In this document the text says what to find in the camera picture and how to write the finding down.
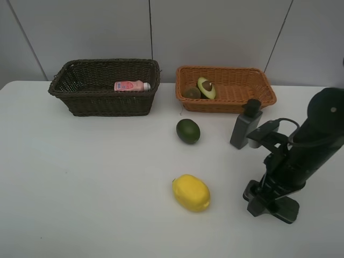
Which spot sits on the orange wicker basket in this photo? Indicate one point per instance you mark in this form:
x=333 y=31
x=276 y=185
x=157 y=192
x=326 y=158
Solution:
x=234 y=87

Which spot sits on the dark brown wicker basket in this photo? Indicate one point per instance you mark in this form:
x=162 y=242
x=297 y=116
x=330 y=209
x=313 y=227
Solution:
x=86 y=87

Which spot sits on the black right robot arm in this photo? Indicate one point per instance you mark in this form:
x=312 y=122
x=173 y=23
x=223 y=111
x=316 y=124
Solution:
x=321 y=134

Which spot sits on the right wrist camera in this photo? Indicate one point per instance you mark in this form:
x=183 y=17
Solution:
x=267 y=136

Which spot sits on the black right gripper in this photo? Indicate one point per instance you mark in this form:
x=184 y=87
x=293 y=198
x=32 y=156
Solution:
x=284 y=175

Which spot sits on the black whiteboard eraser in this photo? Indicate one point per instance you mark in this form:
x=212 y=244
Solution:
x=288 y=207

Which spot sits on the brown kiwi fruit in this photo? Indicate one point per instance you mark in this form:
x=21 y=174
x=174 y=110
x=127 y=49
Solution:
x=192 y=93

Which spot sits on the halved avocado with pit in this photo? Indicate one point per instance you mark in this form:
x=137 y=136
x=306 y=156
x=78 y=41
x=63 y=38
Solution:
x=206 y=88

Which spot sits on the yellow lemon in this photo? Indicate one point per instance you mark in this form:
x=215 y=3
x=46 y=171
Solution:
x=191 y=193

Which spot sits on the dark green whole avocado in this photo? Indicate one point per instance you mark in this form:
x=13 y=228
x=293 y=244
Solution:
x=188 y=131

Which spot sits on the dark grey pump bottle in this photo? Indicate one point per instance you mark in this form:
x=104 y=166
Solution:
x=245 y=123

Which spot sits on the pink bottle white cap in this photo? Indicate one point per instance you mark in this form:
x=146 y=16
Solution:
x=132 y=86

